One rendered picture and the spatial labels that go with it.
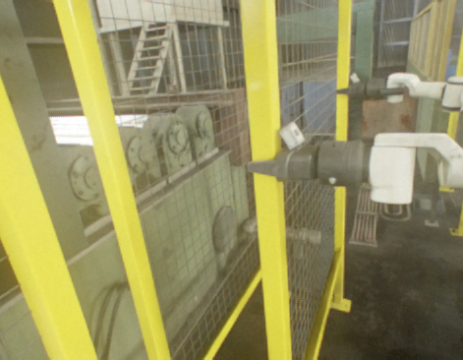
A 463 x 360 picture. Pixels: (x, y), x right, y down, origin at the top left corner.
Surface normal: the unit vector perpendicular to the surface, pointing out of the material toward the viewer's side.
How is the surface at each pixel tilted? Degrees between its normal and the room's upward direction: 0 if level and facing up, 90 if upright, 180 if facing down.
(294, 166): 90
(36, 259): 90
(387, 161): 74
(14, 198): 90
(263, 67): 90
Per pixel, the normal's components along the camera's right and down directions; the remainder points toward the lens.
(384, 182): -0.44, 0.09
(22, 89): 0.91, 0.06
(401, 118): -0.37, 0.37
